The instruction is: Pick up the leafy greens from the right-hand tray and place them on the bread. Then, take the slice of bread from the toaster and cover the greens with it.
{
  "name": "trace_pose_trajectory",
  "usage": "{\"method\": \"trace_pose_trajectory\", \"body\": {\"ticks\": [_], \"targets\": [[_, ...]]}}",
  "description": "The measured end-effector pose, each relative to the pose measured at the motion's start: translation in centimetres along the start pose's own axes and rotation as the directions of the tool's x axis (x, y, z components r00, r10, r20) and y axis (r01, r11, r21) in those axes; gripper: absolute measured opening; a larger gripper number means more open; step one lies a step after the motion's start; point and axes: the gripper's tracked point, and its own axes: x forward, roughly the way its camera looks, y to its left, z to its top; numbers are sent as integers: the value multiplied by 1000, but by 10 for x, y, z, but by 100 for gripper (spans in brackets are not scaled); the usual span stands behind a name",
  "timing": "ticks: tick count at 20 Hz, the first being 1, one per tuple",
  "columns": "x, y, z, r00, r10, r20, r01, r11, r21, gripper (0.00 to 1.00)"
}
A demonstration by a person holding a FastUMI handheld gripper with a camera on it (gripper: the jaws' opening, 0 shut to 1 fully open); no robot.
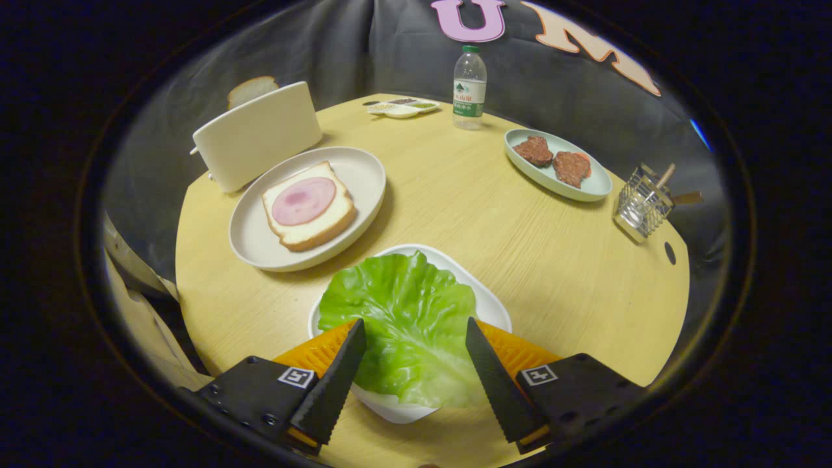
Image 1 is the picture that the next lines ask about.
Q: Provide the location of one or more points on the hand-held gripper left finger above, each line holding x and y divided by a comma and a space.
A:
331, 390

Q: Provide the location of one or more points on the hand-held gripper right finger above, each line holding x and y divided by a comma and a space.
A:
500, 390

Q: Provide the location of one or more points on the green lettuce leaf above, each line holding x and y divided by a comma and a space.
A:
403, 312

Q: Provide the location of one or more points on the plain white bread slice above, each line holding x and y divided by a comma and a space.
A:
250, 89

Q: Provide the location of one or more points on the white curved dish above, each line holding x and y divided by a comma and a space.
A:
487, 305

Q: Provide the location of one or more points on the bread slice under ham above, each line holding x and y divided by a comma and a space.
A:
312, 231

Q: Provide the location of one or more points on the round beige plate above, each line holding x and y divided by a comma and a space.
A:
260, 240

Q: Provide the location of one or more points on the pink ham slice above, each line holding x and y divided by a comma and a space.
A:
303, 200

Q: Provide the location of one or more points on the pale blue oval plate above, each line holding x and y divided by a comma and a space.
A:
585, 188

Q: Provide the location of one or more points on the white toaster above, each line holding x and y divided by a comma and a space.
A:
260, 136

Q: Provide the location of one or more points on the white divided condiment dish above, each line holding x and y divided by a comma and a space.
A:
403, 109

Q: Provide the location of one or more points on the clear water bottle green cap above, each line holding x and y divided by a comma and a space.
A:
469, 91

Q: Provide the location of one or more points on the black backdrop cloth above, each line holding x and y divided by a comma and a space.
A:
325, 52

